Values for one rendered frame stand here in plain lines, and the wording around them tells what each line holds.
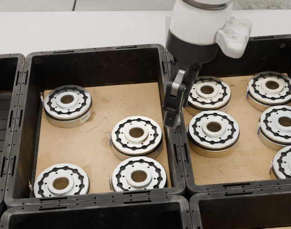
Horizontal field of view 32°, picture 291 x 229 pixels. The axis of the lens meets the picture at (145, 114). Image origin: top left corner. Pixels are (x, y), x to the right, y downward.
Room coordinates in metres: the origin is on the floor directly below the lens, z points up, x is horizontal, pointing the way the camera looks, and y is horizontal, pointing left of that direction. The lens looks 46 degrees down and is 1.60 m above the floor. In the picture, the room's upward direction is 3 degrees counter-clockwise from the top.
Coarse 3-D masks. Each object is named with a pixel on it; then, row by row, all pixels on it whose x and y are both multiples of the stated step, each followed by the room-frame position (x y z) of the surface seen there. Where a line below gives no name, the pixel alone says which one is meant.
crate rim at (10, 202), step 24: (96, 48) 0.86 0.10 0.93; (120, 48) 0.86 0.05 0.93; (144, 48) 0.86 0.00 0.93; (24, 72) 0.79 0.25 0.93; (168, 72) 0.77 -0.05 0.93; (24, 96) 0.72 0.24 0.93; (24, 120) 0.66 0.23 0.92; (120, 192) 0.48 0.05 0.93; (144, 192) 0.48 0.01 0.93; (168, 192) 0.48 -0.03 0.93
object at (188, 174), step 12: (264, 36) 0.88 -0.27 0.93; (276, 36) 0.87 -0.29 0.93; (288, 36) 0.87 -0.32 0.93; (168, 60) 0.81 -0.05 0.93; (180, 132) 0.61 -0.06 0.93; (180, 144) 0.58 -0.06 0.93; (192, 180) 0.50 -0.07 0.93; (264, 180) 0.49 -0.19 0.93; (276, 180) 0.49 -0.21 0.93; (288, 180) 0.49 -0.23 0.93; (192, 192) 0.48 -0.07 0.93; (204, 192) 0.47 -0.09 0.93
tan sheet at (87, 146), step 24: (96, 96) 0.82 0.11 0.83; (120, 96) 0.81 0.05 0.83; (144, 96) 0.81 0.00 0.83; (96, 120) 0.74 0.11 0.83; (120, 120) 0.74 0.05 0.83; (48, 144) 0.68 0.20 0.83; (72, 144) 0.68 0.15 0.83; (96, 144) 0.67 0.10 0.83; (96, 168) 0.61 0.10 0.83; (168, 168) 0.60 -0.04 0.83; (96, 192) 0.55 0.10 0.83
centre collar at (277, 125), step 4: (276, 116) 0.69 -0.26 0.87; (280, 116) 0.69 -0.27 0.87; (284, 116) 0.69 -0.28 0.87; (288, 116) 0.69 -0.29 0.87; (276, 120) 0.68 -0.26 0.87; (276, 124) 0.67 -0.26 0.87; (280, 124) 0.67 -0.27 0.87; (276, 128) 0.67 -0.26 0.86; (280, 128) 0.66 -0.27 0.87; (284, 128) 0.66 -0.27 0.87; (288, 128) 0.66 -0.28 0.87
